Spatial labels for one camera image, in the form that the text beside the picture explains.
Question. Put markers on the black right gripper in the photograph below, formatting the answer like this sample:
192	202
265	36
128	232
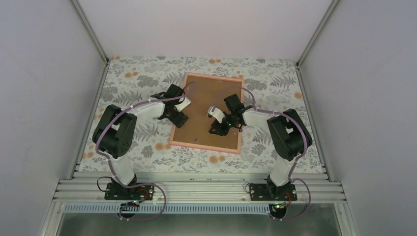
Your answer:
222	131

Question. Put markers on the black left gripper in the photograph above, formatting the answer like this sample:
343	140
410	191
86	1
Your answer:
175	120

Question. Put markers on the brown cardboard backing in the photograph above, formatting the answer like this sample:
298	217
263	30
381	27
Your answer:
205	110

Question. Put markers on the pink wooden picture frame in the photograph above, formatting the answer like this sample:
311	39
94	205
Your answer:
208	150

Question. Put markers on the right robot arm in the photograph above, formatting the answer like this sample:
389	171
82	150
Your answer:
289	135

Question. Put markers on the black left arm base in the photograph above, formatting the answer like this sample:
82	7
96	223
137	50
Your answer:
115	191

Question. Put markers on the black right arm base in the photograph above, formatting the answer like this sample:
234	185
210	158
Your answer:
271	192

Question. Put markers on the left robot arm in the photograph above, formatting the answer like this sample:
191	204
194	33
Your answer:
115	131

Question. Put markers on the floral patterned table cloth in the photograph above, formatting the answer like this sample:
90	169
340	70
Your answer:
129	80

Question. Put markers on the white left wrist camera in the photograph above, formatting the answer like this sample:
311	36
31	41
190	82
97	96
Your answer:
183	103

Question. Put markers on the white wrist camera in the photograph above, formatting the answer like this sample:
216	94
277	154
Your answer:
216	113
183	103

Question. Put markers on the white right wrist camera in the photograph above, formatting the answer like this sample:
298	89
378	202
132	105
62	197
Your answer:
216	113

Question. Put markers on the grey slotted cable duct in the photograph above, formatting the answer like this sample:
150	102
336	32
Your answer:
170	208

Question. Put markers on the aluminium rail platform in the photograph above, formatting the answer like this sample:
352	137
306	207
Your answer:
192	188

